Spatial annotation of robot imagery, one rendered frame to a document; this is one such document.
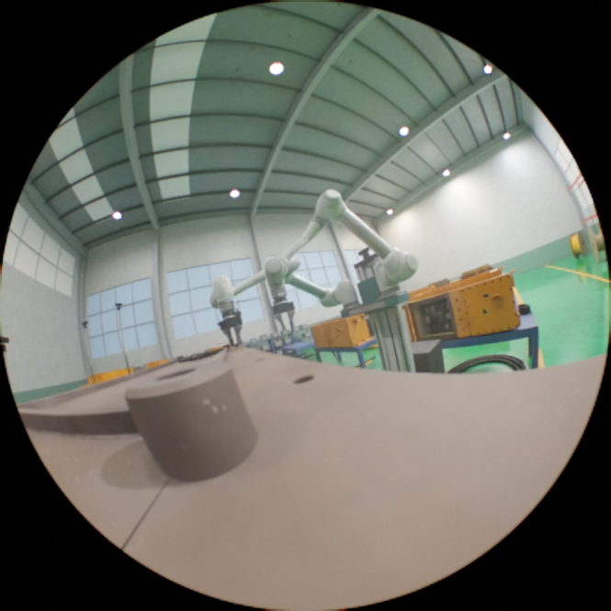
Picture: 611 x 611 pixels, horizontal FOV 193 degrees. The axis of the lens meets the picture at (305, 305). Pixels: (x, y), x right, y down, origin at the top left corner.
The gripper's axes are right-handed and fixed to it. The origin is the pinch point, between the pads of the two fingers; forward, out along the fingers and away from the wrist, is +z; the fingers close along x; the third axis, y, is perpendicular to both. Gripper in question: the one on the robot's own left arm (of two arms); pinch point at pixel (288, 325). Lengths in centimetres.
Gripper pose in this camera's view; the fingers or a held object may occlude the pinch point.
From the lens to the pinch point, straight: 106.8
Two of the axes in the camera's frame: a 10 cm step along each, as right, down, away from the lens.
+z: 2.8, 9.6, -0.9
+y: 3.8, -1.9, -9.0
